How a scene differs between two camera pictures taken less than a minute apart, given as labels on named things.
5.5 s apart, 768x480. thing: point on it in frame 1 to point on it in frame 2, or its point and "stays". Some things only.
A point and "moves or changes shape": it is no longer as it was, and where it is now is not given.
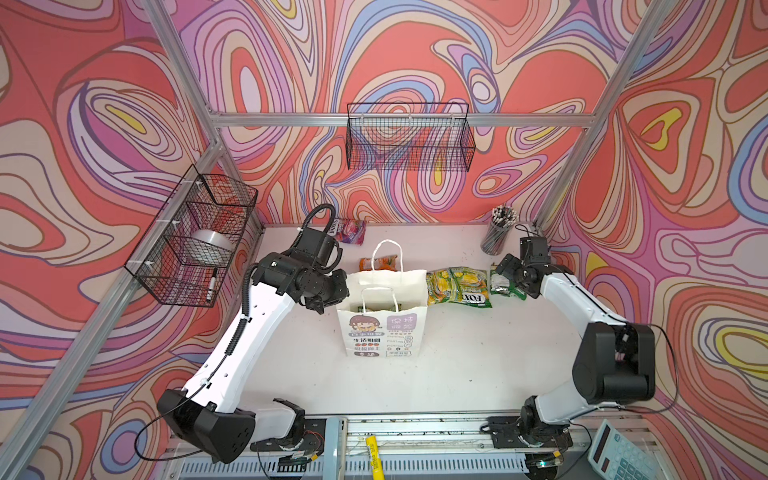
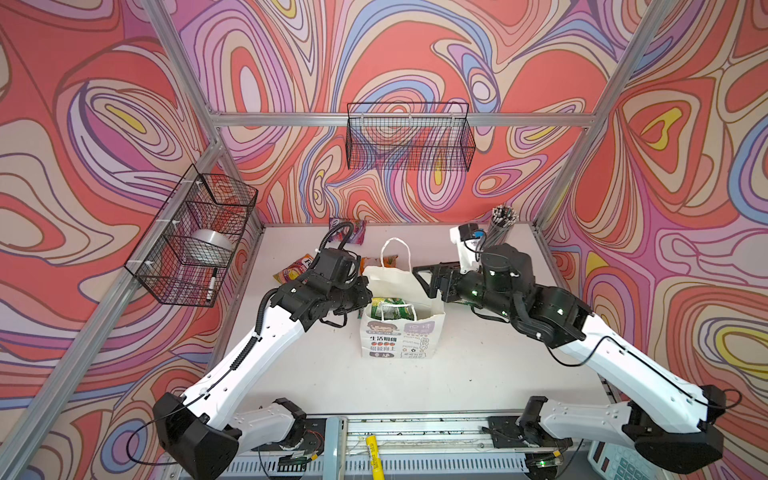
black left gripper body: (327, 289) to (350, 297)
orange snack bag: (384, 263) stays
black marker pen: (211, 284) stays
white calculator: (613, 456) stays
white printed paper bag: (386, 313) moves or changes shape
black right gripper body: (513, 271) to (473, 288)
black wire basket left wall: (188, 249) stays
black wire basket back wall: (409, 137) stays
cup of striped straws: (502, 219) stays
